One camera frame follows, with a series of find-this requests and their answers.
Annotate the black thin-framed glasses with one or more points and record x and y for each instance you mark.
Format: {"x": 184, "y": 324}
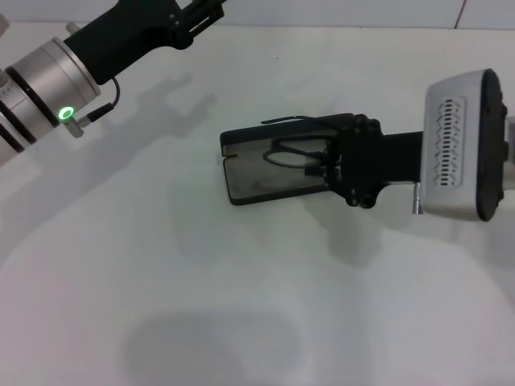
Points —
{"x": 289, "y": 117}

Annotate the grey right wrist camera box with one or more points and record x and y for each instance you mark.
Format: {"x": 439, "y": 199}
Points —
{"x": 450, "y": 140}

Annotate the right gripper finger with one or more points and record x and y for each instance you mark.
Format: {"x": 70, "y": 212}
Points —
{"x": 334, "y": 144}
{"x": 328, "y": 171}

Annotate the black glasses case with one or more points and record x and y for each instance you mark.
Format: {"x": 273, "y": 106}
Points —
{"x": 249, "y": 189}

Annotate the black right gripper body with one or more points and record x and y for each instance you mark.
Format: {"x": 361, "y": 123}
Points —
{"x": 378, "y": 161}

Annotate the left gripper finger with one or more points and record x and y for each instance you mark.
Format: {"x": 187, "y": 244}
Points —
{"x": 209, "y": 4}
{"x": 207, "y": 22}

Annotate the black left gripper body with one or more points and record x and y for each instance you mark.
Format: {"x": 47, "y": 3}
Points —
{"x": 120, "y": 36}

